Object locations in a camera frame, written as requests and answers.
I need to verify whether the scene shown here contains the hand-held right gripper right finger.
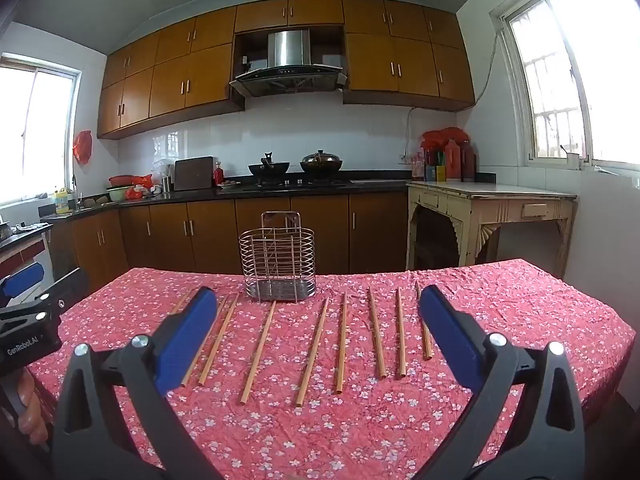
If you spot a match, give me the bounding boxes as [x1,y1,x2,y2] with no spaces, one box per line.
[419,285,587,480]

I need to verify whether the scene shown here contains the black gas stove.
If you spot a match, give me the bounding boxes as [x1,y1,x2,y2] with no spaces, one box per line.
[244,177,349,191]

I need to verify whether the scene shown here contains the dark wok with lid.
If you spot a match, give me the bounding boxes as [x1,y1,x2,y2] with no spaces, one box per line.
[300,149,344,177]

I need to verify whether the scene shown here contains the white power cable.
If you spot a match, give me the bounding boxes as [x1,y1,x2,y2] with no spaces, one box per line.
[403,35,501,162]

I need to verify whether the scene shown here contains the red floral tablecloth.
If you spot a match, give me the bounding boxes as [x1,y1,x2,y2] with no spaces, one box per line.
[27,258,637,480]

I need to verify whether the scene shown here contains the large barred window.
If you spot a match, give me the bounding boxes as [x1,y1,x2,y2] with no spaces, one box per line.
[490,0,640,171]

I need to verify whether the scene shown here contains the red bag on wall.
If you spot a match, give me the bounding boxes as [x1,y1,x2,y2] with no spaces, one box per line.
[73,130,94,164]

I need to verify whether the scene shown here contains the large red bottle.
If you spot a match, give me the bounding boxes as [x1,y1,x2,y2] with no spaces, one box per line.
[444,139,462,181]

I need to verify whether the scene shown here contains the brown wall cabinets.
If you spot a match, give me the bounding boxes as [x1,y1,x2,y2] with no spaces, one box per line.
[97,0,476,140]

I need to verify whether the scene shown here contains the steel wire chopstick holder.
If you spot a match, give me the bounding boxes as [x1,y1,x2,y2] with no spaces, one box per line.
[239,211,317,302]

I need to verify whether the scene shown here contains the person's left hand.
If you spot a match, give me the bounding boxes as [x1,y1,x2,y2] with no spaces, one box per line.
[14,371,52,446]

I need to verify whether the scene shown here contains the large dark bottle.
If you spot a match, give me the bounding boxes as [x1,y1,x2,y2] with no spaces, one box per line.
[460,140,477,183]

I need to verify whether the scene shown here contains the black wok with handle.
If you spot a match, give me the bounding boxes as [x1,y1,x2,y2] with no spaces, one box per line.
[248,151,291,177]

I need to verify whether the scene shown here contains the small sliding window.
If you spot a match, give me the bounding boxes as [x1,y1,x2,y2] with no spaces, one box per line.
[0,52,82,207]

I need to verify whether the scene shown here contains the steel range hood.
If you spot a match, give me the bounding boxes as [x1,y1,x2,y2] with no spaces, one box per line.
[229,30,348,98]

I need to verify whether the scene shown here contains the brown cutting board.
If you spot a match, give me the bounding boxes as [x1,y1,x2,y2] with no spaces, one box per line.
[173,156,216,192]

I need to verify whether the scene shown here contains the colourful seasoning boxes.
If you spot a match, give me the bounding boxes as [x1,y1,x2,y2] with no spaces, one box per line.
[411,149,447,182]

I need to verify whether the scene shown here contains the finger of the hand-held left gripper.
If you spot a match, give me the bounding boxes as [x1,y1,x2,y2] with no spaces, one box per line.
[20,267,92,323]
[0,262,46,307]

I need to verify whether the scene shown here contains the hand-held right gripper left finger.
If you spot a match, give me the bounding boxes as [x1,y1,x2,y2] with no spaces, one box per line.
[50,286,221,480]

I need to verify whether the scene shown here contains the cream wooden side table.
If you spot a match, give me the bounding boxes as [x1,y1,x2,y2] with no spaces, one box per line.
[406,180,579,281]

